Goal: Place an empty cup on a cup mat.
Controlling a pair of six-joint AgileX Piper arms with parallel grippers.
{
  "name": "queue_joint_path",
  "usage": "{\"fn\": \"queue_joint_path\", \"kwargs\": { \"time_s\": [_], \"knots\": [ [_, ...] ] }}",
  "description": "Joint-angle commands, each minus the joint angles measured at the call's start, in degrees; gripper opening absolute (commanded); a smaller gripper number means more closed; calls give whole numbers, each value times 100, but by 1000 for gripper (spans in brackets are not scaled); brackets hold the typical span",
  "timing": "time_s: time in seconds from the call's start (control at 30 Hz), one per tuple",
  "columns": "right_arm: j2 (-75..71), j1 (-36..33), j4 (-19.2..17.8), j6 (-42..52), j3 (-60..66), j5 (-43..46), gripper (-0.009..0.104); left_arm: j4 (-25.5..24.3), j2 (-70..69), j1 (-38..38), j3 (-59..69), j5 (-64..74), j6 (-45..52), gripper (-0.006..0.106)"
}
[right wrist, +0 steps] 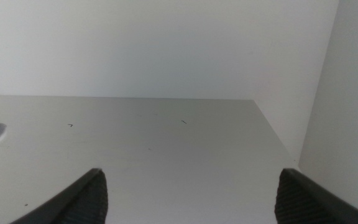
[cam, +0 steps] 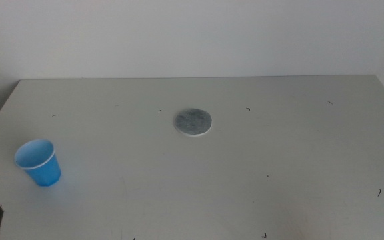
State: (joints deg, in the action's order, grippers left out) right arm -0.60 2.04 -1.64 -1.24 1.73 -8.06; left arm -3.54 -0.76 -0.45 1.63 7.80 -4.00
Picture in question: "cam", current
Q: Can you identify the blue plastic cup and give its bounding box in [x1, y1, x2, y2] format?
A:
[13, 139, 62, 187]

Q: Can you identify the round grey cup mat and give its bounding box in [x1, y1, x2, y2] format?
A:
[173, 107, 213, 137]

